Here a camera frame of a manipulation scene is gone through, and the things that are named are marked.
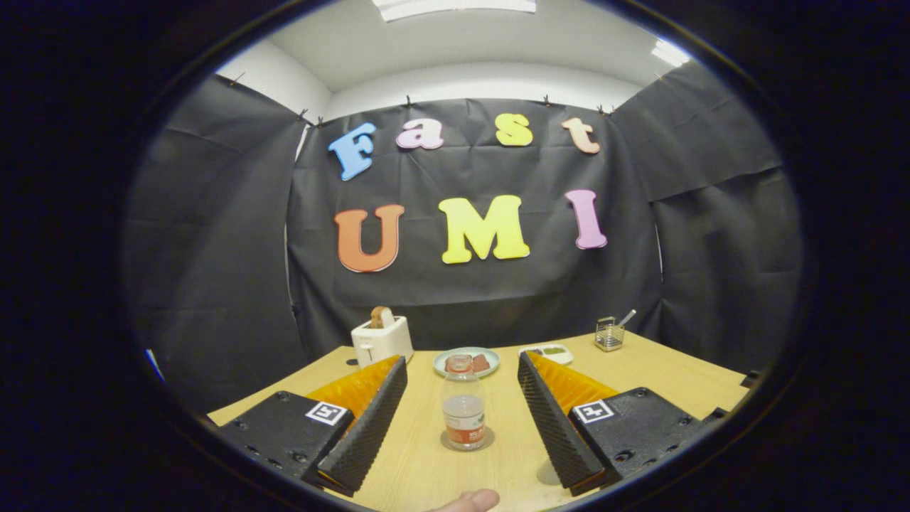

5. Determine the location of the brown round coaster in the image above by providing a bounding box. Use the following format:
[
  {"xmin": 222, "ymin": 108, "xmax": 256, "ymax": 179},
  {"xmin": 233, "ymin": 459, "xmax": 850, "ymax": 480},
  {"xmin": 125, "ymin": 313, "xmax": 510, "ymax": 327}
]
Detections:
[{"xmin": 439, "ymin": 425, "xmax": 496, "ymax": 453}]

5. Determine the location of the white toaster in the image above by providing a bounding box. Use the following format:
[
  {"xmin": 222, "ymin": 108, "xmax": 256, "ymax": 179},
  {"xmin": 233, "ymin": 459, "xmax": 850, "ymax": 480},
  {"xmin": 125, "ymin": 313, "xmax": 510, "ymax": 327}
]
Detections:
[{"xmin": 350, "ymin": 316, "xmax": 414, "ymax": 368}]

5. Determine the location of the wooden table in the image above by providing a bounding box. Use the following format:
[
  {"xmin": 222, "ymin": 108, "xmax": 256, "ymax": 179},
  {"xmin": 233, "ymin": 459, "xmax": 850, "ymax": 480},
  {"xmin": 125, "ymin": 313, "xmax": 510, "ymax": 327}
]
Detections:
[{"xmin": 206, "ymin": 331, "xmax": 751, "ymax": 512}]

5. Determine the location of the pale green round plate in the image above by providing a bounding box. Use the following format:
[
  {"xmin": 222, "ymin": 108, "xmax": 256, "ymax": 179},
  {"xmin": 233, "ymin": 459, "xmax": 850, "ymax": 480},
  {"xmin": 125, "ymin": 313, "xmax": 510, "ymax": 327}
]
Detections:
[{"xmin": 433, "ymin": 346, "xmax": 501, "ymax": 378}]

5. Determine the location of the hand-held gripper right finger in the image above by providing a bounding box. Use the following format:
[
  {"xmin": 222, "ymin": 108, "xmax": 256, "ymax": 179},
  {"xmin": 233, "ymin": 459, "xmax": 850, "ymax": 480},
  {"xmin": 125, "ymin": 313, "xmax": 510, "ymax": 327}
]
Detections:
[{"xmin": 517, "ymin": 350, "xmax": 708, "ymax": 496}]

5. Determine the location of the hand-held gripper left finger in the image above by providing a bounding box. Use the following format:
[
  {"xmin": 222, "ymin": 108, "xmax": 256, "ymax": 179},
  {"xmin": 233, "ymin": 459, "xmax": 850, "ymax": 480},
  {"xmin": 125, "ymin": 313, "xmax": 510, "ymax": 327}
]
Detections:
[{"xmin": 217, "ymin": 356, "xmax": 409, "ymax": 497}]

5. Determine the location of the clear plastic bottle red label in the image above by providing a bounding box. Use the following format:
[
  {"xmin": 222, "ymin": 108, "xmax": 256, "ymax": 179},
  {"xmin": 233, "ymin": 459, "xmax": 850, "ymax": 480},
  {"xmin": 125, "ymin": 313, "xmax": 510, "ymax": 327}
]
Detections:
[{"xmin": 441, "ymin": 354, "xmax": 488, "ymax": 451}]

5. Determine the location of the white oblong dish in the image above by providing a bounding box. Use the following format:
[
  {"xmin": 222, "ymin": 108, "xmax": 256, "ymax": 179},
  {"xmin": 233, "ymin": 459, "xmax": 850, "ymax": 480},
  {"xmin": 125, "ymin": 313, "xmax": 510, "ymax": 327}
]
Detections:
[{"xmin": 519, "ymin": 344, "xmax": 574, "ymax": 366}]

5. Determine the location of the small ceiling light panel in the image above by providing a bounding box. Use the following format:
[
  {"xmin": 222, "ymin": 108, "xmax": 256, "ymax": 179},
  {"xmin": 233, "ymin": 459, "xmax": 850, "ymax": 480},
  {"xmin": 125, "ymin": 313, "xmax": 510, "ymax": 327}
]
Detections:
[{"xmin": 651, "ymin": 39, "xmax": 692, "ymax": 68}]

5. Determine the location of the large ceiling light panel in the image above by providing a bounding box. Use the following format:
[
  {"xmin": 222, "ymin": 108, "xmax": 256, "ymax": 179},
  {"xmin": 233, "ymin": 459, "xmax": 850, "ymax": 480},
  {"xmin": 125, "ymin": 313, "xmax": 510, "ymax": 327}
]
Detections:
[{"xmin": 372, "ymin": 0, "xmax": 537, "ymax": 22}]

